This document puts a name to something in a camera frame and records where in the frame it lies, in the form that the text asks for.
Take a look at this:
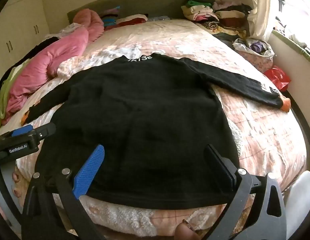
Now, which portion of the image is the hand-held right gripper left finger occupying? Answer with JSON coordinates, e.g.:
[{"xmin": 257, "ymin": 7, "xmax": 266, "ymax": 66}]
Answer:
[{"xmin": 21, "ymin": 144, "xmax": 107, "ymax": 240}]

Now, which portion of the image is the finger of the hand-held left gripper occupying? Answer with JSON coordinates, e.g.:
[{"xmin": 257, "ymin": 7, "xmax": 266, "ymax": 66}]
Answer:
[
  {"xmin": 32, "ymin": 122, "xmax": 57, "ymax": 142},
  {"xmin": 10, "ymin": 124, "xmax": 35, "ymax": 138}
]

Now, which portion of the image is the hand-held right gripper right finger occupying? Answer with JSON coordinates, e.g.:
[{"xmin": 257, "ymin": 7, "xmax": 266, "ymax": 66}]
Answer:
[{"xmin": 204, "ymin": 144, "xmax": 287, "ymax": 240}]

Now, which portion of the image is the black t-shirt with print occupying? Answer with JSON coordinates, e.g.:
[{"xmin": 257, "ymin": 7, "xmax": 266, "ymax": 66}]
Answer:
[{"xmin": 21, "ymin": 52, "xmax": 292, "ymax": 210}]

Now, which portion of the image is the plastic bag of clothes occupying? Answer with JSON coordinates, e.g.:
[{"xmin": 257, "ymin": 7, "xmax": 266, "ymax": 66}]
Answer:
[{"xmin": 232, "ymin": 37, "xmax": 276, "ymax": 73}]

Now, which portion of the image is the pile of folded clothes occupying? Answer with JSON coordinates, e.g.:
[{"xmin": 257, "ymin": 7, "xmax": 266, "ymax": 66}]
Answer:
[{"xmin": 181, "ymin": 0, "xmax": 253, "ymax": 38}]

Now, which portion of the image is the light green cloth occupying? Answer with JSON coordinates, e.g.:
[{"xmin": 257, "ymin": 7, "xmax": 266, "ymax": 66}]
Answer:
[{"xmin": 0, "ymin": 64, "xmax": 29, "ymax": 130}]

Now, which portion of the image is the brown rounded object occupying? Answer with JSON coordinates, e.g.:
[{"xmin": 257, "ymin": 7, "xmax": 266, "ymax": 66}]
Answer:
[{"xmin": 174, "ymin": 219, "xmax": 203, "ymax": 240}]

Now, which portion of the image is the pink quilt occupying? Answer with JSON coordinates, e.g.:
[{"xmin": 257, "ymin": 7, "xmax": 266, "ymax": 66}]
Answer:
[{"xmin": 1, "ymin": 8, "xmax": 105, "ymax": 125}]

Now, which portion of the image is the dark cloth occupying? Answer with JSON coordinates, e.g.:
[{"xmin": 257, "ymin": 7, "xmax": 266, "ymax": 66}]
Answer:
[{"xmin": 2, "ymin": 36, "xmax": 61, "ymax": 80}]

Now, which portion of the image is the red plastic bag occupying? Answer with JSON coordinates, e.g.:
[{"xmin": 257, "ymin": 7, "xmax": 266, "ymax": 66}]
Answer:
[{"xmin": 264, "ymin": 65, "xmax": 292, "ymax": 92}]

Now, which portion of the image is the cream wardrobe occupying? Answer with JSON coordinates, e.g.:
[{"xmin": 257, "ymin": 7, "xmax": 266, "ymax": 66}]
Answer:
[{"xmin": 0, "ymin": 0, "xmax": 49, "ymax": 79}]

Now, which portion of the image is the striped colourful cloth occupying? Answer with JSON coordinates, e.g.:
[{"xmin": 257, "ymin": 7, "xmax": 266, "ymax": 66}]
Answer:
[{"xmin": 102, "ymin": 5, "xmax": 122, "ymax": 28}]

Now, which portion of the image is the peach floral blanket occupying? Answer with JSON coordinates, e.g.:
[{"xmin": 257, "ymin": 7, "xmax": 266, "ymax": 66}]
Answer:
[{"xmin": 0, "ymin": 19, "xmax": 308, "ymax": 240}]

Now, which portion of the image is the red cloth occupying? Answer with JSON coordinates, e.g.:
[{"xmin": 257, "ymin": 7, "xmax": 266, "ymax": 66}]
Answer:
[{"xmin": 116, "ymin": 14, "xmax": 148, "ymax": 27}]

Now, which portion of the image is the green headboard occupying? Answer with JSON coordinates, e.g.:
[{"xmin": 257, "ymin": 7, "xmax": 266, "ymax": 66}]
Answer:
[{"xmin": 67, "ymin": 0, "xmax": 189, "ymax": 24}]

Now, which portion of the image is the cream curtain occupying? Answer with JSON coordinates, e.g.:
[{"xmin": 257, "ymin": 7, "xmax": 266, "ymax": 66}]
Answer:
[{"xmin": 247, "ymin": 0, "xmax": 281, "ymax": 42}]

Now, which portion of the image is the window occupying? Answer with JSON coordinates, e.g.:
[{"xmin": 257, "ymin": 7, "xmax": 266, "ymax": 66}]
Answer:
[{"xmin": 270, "ymin": 0, "xmax": 310, "ymax": 64}]

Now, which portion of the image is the dark bed frame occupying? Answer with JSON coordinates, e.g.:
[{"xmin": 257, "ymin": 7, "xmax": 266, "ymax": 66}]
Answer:
[{"xmin": 284, "ymin": 89, "xmax": 310, "ymax": 160}]

